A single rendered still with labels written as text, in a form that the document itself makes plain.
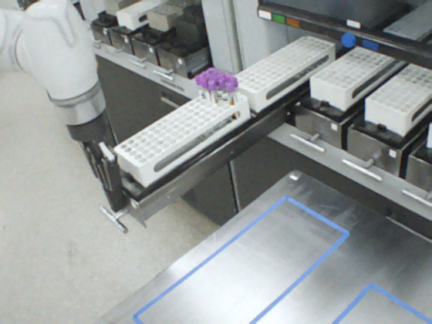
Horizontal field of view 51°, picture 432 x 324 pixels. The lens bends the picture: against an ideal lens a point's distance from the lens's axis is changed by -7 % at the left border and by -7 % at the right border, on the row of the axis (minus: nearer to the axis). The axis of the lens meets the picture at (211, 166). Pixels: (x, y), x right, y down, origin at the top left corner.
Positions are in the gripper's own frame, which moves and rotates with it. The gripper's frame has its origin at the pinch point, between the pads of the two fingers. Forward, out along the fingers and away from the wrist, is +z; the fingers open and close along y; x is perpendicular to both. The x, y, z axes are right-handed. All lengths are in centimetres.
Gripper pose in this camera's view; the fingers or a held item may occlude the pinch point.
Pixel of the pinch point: (114, 196)
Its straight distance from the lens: 99.3
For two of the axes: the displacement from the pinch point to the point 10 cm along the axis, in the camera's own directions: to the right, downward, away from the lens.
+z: 1.6, 7.6, 6.3
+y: -6.5, -4.0, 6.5
